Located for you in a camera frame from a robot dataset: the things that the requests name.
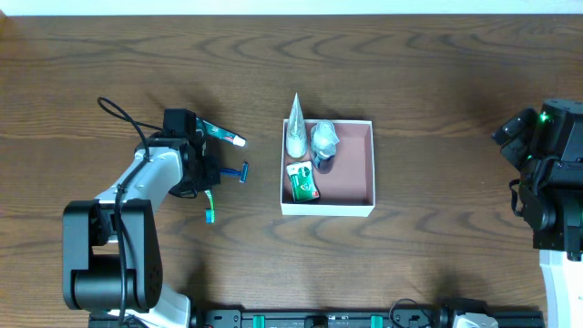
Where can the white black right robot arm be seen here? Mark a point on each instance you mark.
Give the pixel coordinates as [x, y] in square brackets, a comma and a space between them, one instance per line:
[545, 147]

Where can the pink cardboard box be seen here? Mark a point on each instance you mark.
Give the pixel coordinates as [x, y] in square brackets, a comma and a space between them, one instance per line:
[349, 188]

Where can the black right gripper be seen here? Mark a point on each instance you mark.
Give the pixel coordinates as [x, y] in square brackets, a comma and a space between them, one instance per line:
[510, 132]

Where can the green white soap packet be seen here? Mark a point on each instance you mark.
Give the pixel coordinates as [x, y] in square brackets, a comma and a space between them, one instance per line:
[303, 187]

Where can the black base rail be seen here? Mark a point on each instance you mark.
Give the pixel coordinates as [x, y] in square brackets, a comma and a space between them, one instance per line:
[400, 317]

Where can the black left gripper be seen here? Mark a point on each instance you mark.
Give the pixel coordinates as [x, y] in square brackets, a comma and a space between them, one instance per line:
[209, 170]

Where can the blue disposable razor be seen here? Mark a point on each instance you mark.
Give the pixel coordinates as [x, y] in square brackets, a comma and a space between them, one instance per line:
[241, 174]

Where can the green Colgate toothpaste tube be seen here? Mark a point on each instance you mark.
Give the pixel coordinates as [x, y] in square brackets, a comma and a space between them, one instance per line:
[214, 131]

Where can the clear bottle blue liquid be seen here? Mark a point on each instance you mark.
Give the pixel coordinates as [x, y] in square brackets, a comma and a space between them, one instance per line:
[323, 148]

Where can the green Colgate toothbrush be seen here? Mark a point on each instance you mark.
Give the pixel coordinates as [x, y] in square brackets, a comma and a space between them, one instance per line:
[210, 211]

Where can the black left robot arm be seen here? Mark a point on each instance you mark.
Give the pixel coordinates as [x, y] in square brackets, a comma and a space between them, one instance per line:
[112, 265]

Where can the white cream tube gold cap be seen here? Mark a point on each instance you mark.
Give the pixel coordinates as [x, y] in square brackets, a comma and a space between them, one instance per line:
[296, 135]

